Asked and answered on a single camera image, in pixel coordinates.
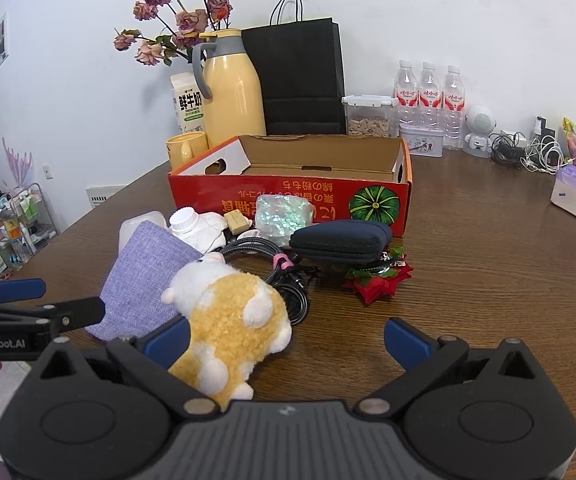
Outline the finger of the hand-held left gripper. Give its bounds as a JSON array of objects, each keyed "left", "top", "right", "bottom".
[
  {"left": 0, "top": 278, "right": 47, "bottom": 305},
  {"left": 42, "top": 296, "right": 107, "bottom": 335}
]

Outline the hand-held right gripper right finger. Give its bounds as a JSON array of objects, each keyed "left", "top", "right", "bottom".
[{"left": 354, "top": 316, "right": 543, "bottom": 418}]

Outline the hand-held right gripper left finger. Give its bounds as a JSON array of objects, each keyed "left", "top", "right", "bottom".
[{"left": 28, "top": 316, "right": 221, "bottom": 422}]

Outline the red poinsettia ornament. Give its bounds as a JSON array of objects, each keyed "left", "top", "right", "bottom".
[{"left": 343, "top": 247, "right": 415, "bottom": 306}]

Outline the cream hamster plush toy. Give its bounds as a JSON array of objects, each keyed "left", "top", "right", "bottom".
[{"left": 162, "top": 251, "right": 293, "bottom": 413}]

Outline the purple fabric pouch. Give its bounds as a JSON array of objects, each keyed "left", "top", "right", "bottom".
[{"left": 85, "top": 221, "right": 203, "bottom": 345}]

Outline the translucent plastic container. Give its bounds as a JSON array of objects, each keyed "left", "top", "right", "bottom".
[{"left": 119, "top": 210, "right": 171, "bottom": 261}]

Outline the white pouch with screw cap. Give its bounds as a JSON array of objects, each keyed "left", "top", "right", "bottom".
[{"left": 168, "top": 206, "right": 229, "bottom": 253}]

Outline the navy zip case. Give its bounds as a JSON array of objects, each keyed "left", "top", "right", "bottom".
[{"left": 289, "top": 220, "right": 393, "bottom": 266}]

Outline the braided cable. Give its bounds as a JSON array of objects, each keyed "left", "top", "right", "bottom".
[{"left": 215, "top": 237, "right": 321, "bottom": 327}]

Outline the small beige block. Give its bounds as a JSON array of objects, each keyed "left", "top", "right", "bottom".
[{"left": 223, "top": 211, "right": 249, "bottom": 235}]

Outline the red cardboard box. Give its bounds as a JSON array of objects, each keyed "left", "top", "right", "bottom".
[{"left": 168, "top": 134, "right": 413, "bottom": 238}]

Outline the iridescent plastic pouch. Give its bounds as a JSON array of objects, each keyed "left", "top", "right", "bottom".
[{"left": 254, "top": 192, "right": 315, "bottom": 248}]

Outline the metal trolley rack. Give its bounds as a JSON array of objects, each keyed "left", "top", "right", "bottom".
[{"left": 0, "top": 182, "right": 58, "bottom": 261}]

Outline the yellow mug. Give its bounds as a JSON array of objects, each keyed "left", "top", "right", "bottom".
[{"left": 166, "top": 131, "right": 209, "bottom": 170}]

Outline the white tin box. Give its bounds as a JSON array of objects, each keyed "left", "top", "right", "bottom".
[{"left": 399, "top": 124, "right": 445, "bottom": 158}]

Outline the clear food container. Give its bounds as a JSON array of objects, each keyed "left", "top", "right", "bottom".
[{"left": 342, "top": 95, "right": 399, "bottom": 138}]

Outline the white robot figurine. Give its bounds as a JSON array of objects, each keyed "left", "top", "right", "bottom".
[{"left": 462, "top": 104, "right": 494, "bottom": 158}]

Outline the white milk carton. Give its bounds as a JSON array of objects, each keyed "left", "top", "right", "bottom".
[{"left": 170, "top": 71, "right": 206, "bottom": 136}]

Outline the water bottle with red label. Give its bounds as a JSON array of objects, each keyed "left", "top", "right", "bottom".
[
  {"left": 418, "top": 61, "right": 444, "bottom": 128},
  {"left": 442, "top": 65, "right": 468, "bottom": 151},
  {"left": 394, "top": 60, "right": 421, "bottom": 126}
]

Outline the yellow thermos jug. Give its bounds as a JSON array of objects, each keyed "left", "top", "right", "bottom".
[{"left": 191, "top": 28, "right": 267, "bottom": 148}]

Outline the black paper bag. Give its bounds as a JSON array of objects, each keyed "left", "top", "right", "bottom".
[{"left": 241, "top": 0, "right": 347, "bottom": 137}]

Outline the bunch of dried roses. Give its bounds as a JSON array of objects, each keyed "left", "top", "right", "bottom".
[{"left": 114, "top": 0, "right": 233, "bottom": 67}]

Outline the white wall vent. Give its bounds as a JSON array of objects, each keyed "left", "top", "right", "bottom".
[{"left": 86, "top": 185, "right": 126, "bottom": 208}]

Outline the purple flower wall decal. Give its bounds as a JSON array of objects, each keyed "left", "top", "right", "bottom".
[{"left": 2, "top": 136, "right": 34, "bottom": 186}]

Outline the white cable bundle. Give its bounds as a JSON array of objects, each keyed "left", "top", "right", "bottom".
[{"left": 520, "top": 135, "right": 566, "bottom": 175}]

